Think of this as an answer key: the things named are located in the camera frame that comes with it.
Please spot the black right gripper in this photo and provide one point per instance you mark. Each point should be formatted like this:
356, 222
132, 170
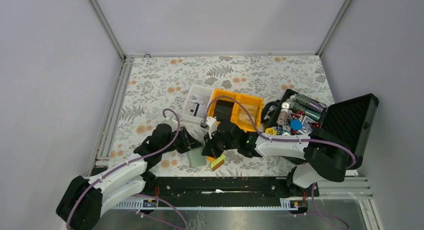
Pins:
210, 149

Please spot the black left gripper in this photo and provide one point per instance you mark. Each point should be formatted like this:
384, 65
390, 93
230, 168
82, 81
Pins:
188, 142

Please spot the green card holder wallet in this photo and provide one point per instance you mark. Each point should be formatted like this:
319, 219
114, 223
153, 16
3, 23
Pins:
196, 158

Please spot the yellow plastic divided bin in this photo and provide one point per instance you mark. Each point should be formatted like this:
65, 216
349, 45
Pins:
238, 99

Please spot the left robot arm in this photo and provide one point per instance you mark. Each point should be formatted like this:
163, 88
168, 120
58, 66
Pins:
88, 198

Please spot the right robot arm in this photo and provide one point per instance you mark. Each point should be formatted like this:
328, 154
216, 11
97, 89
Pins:
324, 158

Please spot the orange green sticky notes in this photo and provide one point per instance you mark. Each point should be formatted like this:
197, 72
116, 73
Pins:
215, 163

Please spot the yellow dealer button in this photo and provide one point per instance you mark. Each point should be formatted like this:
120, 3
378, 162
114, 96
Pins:
271, 131

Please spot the white plastic bin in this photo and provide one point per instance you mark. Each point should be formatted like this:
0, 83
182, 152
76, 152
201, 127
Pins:
195, 89

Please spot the black poker chip case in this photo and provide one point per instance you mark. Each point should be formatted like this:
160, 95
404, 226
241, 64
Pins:
349, 122

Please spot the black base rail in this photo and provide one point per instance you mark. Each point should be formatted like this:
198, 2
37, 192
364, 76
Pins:
260, 191

